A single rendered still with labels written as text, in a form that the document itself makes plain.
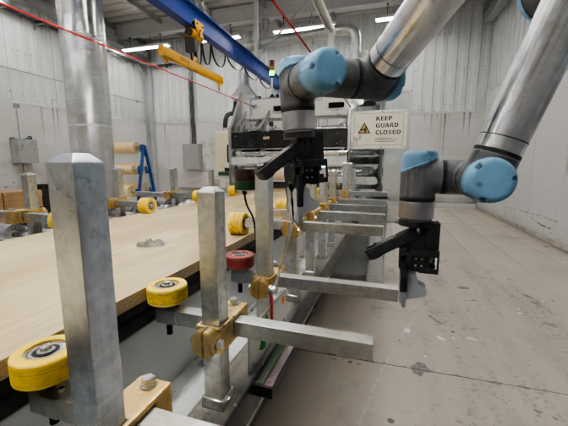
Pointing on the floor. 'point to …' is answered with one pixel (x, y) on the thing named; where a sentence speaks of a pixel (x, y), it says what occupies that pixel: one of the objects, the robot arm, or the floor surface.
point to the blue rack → (145, 168)
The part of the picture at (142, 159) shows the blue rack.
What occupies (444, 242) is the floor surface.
